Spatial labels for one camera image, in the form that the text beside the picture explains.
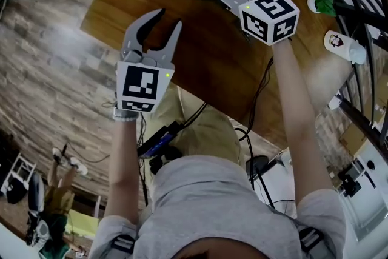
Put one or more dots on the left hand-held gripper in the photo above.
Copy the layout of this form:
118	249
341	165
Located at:
139	83

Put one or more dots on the white cabinet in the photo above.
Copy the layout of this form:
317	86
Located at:
373	200

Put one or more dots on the small white potted plant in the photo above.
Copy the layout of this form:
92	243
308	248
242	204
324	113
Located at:
312	4

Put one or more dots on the black waist device blue screen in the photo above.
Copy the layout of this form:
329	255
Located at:
157	142

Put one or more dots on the person's left forearm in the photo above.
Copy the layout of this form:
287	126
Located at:
121	166

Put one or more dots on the yellow-green chair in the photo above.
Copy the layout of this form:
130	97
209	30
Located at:
85	223

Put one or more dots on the white frame stool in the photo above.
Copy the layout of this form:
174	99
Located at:
21	157

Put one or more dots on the brown cardboard box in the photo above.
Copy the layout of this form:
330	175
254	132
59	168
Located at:
353	138

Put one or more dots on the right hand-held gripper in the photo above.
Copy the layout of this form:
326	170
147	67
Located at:
269	18

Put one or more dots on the white flat board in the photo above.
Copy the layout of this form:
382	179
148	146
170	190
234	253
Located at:
279	166

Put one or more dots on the white power strip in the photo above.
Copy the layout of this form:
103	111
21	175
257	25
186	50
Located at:
333	102

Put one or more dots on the person's beige trousers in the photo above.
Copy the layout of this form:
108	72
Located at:
200	130

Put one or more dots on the black bag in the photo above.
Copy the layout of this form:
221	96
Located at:
16	195

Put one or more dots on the person's right forearm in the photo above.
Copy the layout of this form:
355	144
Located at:
297	118

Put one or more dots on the black camera on stand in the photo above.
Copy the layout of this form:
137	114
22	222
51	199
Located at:
351	185

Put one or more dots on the person's grey t-shirt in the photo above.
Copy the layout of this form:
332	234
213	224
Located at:
212	191

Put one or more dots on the black metal railing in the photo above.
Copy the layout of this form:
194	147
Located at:
360	118

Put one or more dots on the white beaded wrist band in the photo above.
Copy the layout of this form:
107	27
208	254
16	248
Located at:
124	116

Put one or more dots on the white bottle with cartoon print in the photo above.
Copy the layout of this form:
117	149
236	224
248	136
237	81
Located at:
357	53

